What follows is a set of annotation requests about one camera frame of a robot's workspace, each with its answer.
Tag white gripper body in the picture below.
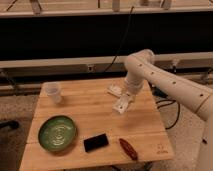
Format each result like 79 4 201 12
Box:
113 94 134 114

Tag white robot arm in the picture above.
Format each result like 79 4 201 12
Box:
124 49 213 171

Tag small white packet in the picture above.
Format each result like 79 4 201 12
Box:
107 84 122 97

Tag dark red oblong object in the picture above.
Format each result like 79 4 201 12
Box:
119 138 138 161

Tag black rectangular box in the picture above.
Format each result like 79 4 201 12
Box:
83 134 109 152

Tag clear plastic cup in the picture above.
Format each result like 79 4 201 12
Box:
44 82 62 103

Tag green round plate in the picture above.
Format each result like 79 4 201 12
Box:
38 115 77 152

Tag black chair base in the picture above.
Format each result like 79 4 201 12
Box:
0 120 19 129

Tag black floor cable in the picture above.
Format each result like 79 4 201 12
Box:
155 98 181 131

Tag black hanging cable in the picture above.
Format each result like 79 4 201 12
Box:
103 4 136 73

